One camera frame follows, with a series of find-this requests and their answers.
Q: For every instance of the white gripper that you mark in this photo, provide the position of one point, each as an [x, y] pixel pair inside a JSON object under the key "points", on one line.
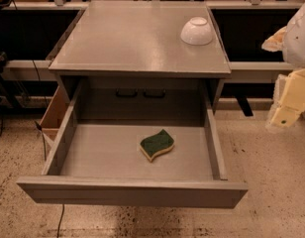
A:
{"points": [[298, 39]]}

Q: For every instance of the green and yellow sponge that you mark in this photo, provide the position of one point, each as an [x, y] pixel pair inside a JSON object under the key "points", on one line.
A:
{"points": [[156, 145]]}

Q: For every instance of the grey cabinet with counter top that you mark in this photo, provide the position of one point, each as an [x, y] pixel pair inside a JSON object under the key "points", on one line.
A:
{"points": [[137, 45]]}

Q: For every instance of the open grey top drawer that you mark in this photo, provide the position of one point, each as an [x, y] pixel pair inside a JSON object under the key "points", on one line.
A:
{"points": [[96, 163]]}

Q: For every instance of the white upturned bowl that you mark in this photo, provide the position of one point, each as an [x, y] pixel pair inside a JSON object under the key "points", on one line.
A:
{"points": [[197, 32]]}

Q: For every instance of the black right drawer handle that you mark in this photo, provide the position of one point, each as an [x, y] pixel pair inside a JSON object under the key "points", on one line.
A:
{"points": [[154, 93]]}

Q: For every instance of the black drawer handle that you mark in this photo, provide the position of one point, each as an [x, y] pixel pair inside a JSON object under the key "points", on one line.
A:
{"points": [[126, 93], [154, 93]]}

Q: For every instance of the black left drawer handle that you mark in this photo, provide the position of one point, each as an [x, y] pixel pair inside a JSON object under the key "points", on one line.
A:
{"points": [[126, 93]]}

